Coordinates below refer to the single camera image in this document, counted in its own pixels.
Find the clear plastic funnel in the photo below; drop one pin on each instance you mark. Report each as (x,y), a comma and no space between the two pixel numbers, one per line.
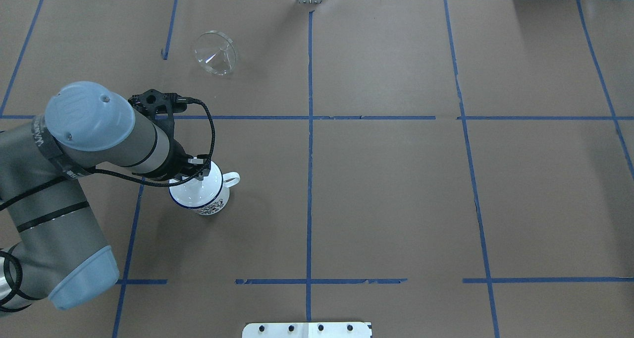
(215,52)

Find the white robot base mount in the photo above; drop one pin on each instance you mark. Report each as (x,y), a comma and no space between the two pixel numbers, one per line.
(308,330)

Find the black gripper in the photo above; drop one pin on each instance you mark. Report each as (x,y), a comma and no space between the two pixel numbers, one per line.
(177,161)

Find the white enamel cup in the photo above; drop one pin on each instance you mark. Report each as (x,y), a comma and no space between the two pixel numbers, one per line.
(206,196)

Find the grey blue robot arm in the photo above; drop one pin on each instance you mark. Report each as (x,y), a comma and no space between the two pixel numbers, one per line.
(86,129)

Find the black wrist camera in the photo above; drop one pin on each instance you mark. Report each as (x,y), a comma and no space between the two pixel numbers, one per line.
(158,107)

